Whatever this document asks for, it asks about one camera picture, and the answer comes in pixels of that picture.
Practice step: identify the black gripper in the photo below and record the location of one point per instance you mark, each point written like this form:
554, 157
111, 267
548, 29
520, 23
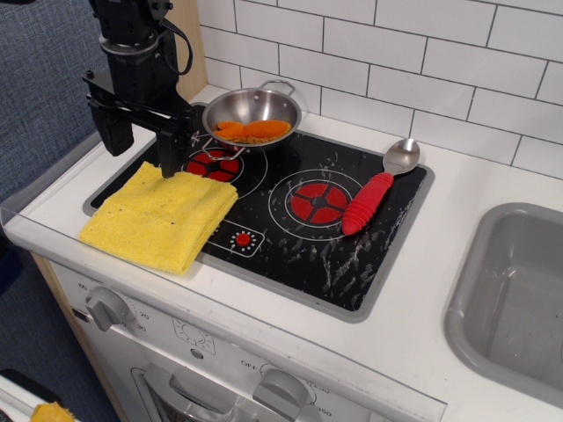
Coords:
140, 87

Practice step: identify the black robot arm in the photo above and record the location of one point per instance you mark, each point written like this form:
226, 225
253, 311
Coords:
129, 22

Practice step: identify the silver metal pot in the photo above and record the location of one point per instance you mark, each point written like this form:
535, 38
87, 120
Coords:
273, 100

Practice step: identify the orange plush carrot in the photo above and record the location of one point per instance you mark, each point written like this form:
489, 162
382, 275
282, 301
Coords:
255, 132

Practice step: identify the yellow folded cloth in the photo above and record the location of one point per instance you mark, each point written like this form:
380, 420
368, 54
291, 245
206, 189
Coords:
160, 223

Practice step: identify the black toy stovetop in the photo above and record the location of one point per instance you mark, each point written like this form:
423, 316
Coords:
284, 232

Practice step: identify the grey left oven knob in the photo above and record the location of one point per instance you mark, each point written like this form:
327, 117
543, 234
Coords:
106, 308

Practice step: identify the grey oven knob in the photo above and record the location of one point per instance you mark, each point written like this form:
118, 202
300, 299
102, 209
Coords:
106, 308
281, 393

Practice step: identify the white toy oven door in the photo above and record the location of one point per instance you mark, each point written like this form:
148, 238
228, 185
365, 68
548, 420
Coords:
189, 396

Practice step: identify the grey right oven knob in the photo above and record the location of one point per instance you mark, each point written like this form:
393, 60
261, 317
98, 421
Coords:
281, 393

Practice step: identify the yellow object bottom left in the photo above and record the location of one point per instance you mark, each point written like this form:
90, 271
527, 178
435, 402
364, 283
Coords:
51, 412

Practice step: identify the grey sink basin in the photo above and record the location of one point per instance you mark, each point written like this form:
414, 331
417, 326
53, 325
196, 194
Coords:
504, 320

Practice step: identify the red handled metal spoon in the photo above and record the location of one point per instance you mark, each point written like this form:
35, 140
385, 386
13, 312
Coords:
400, 158

